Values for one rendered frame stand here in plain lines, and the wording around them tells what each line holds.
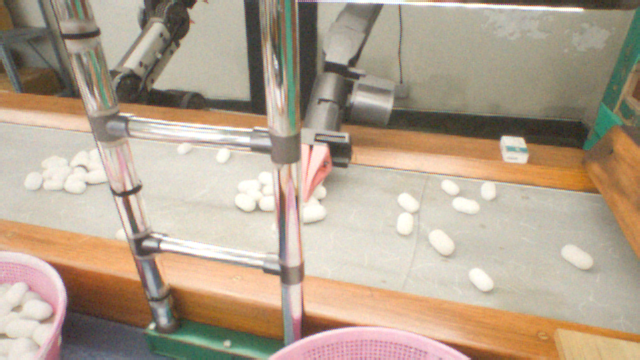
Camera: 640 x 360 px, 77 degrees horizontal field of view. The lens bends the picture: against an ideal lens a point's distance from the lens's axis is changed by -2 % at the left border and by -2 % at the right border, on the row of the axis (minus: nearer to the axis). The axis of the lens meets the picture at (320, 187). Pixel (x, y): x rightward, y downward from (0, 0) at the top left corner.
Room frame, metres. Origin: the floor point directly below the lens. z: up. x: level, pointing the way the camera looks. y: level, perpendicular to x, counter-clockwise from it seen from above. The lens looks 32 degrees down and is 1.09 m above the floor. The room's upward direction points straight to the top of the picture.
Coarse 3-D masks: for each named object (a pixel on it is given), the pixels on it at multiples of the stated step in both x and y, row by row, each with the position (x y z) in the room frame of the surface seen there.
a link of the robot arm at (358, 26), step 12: (348, 12) 0.71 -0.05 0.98; (360, 12) 0.71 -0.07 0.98; (372, 12) 0.72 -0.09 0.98; (336, 24) 0.69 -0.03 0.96; (348, 24) 0.69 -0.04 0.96; (360, 24) 0.69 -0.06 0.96; (372, 24) 0.71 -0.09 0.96; (360, 36) 0.67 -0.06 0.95; (324, 48) 0.65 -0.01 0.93; (360, 48) 0.70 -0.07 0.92; (324, 60) 0.66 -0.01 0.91
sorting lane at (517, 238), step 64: (0, 128) 0.79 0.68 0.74; (0, 192) 0.54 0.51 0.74; (64, 192) 0.54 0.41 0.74; (192, 192) 0.54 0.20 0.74; (384, 192) 0.54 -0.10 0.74; (512, 192) 0.54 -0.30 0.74; (576, 192) 0.54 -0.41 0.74; (320, 256) 0.39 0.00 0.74; (384, 256) 0.39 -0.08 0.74; (448, 256) 0.39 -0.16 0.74; (512, 256) 0.39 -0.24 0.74; (576, 320) 0.29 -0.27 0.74
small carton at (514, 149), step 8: (504, 136) 0.65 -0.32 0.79; (504, 144) 0.62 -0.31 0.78; (512, 144) 0.62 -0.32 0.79; (520, 144) 0.62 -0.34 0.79; (504, 152) 0.61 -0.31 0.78; (512, 152) 0.59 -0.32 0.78; (520, 152) 0.59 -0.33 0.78; (528, 152) 0.59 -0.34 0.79; (504, 160) 0.59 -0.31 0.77; (512, 160) 0.59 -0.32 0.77; (520, 160) 0.59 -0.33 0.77
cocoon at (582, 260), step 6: (564, 246) 0.39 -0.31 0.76; (570, 246) 0.38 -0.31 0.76; (564, 252) 0.38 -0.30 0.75; (570, 252) 0.38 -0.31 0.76; (576, 252) 0.37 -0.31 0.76; (582, 252) 0.37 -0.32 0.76; (564, 258) 0.38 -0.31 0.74; (570, 258) 0.37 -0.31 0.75; (576, 258) 0.37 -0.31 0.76; (582, 258) 0.36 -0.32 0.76; (588, 258) 0.36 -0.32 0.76; (576, 264) 0.36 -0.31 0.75; (582, 264) 0.36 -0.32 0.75; (588, 264) 0.36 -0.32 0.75
